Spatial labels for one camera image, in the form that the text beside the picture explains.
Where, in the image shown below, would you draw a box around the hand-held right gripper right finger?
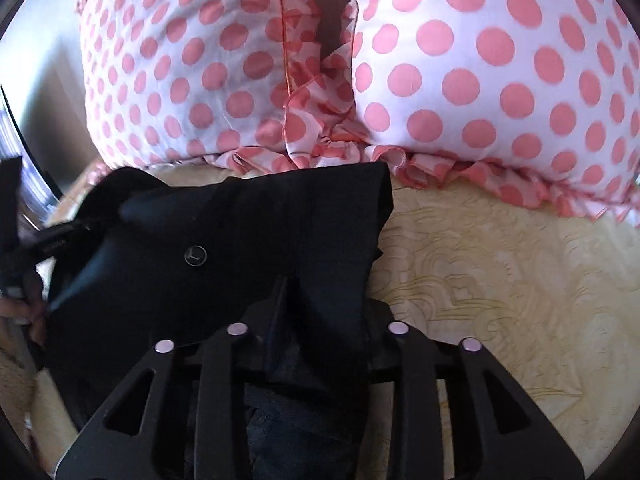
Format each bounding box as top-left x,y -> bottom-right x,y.
365,299 -> 587,480

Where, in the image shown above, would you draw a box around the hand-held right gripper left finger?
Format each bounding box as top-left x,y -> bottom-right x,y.
57,276 -> 301,480

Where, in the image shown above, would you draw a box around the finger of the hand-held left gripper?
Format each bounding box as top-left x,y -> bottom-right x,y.
30,222 -> 98,262

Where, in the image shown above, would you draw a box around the black pants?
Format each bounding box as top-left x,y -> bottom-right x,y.
44,160 -> 394,480

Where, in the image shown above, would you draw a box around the person's left hand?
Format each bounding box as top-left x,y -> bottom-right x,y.
0,280 -> 49,347

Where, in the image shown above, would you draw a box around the flat screen television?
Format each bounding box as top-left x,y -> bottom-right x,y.
0,84 -> 67,226

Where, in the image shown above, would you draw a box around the yellow patterned bedspread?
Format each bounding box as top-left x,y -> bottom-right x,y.
0,160 -> 640,480

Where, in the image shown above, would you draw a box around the pink polka-dot pillow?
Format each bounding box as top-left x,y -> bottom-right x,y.
345,0 -> 640,224
75,0 -> 362,177

